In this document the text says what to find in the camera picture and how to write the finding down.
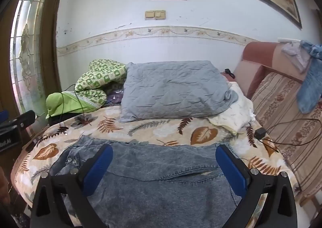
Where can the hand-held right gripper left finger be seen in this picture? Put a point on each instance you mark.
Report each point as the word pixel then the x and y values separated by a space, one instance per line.
pixel 99 167

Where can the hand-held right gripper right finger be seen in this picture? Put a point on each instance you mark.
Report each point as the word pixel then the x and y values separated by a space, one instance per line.
pixel 230 170

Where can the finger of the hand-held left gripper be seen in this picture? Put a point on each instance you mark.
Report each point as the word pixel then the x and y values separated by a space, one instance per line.
pixel 25 118
pixel 3 115

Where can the blue denim pants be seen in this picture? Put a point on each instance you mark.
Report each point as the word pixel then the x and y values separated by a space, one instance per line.
pixel 156 180

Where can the black flat object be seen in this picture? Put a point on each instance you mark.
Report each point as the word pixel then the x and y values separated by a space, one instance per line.
pixel 30 146

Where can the black charger adapter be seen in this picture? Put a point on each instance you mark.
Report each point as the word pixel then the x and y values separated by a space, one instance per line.
pixel 260 133

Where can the cream white cloth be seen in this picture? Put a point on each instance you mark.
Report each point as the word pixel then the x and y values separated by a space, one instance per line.
pixel 239 112

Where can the leaf print blanket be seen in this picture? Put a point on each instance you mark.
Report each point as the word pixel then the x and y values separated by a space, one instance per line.
pixel 156 130

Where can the purple plastic bag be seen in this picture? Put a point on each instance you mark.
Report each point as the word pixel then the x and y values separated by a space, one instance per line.
pixel 114 97

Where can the brown wooden door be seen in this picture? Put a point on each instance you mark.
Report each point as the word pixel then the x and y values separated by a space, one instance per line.
pixel 51 49

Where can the stained glass door pane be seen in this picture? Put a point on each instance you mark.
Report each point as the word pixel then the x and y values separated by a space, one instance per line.
pixel 30 42

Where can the pink striped sofa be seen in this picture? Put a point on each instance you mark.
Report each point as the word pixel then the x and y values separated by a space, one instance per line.
pixel 281 107

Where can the green patterned quilt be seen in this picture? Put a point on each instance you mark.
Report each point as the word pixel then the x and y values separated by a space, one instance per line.
pixel 100 74

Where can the grey quilted pillow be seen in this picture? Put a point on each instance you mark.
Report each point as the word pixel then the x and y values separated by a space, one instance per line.
pixel 173 89

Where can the small black clip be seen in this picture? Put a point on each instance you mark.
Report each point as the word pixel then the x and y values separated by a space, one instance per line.
pixel 228 71

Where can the blue towel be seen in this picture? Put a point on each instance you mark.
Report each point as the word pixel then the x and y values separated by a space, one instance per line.
pixel 310 87

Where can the pale lilac cloth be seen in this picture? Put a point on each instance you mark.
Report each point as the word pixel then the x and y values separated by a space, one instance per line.
pixel 298 54

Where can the beige light switch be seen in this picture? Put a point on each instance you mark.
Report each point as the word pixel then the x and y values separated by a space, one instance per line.
pixel 150 14
pixel 160 14

